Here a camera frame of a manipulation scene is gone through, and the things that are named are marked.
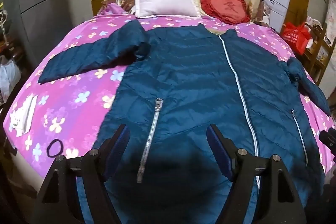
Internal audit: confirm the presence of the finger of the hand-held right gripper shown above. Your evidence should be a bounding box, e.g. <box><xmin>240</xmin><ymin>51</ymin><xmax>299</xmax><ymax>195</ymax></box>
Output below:
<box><xmin>319</xmin><ymin>128</ymin><xmax>336</xmax><ymax>161</ymax></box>

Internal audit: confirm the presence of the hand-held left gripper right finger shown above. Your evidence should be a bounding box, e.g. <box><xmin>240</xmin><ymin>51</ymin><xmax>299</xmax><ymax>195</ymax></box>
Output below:
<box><xmin>206</xmin><ymin>124</ymin><xmax>307</xmax><ymax>224</ymax></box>

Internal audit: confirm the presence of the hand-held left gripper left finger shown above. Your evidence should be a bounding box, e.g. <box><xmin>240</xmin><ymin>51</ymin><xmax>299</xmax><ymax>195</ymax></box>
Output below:
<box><xmin>37</xmin><ymin>124</ymin><xmax>131</xmax><ymax>224</ymax></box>

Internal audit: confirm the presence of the teal puffer jacket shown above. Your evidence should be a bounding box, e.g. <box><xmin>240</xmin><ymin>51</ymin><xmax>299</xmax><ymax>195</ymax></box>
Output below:
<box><xmin>38</xmin><ymin>20</ymin><xmax>332</xmax><ymax>224</ymax></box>

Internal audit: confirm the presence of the pink floral bedsheet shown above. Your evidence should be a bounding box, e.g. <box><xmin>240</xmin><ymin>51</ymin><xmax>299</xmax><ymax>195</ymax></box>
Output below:
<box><xmin>3</xmin><ymin>2</ymin><xmax>336</xmax><ymax>188</ymax></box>

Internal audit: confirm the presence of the wooden shelf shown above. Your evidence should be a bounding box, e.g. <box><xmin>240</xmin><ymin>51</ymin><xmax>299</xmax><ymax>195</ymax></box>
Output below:
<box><xmin>302</xmin><ymin>27</ymin><xmax>336</xmax><ymax>88</ymax></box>

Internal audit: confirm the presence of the red gift bag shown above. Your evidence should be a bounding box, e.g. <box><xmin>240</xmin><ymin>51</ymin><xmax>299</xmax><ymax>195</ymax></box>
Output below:
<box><xmin>282</xmin><ymin>21</ymin><xmax>313</xmax><ymax>54</ymax></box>

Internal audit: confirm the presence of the white plastic bag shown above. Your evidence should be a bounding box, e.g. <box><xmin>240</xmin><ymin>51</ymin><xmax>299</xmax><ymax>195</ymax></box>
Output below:
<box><xmin>0</xmin><ymin>59</ymin><xmax>21</xmax><ymax>104</ymax></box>

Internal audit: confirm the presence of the red heart-shaped pillow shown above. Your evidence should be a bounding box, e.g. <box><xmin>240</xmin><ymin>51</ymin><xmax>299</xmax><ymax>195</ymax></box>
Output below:
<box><xmin>200</xmin><ymin>0</ymin><xmax>252</xmax><ymax>25</ymax></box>

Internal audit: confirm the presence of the grey wardrobe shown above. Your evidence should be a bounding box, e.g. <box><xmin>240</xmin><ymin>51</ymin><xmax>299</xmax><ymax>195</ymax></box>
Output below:
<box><xmin>5</xmin><ymin>0</ymin><xmax>92</xmax><ymax>69</ymax></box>

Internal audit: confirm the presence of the black hair tie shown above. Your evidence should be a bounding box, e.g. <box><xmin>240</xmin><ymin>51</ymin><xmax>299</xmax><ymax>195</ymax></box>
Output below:
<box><xmin>47</xmin><ymin>139</ymin><xmax>63</xmax><ymax>157</ymax></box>

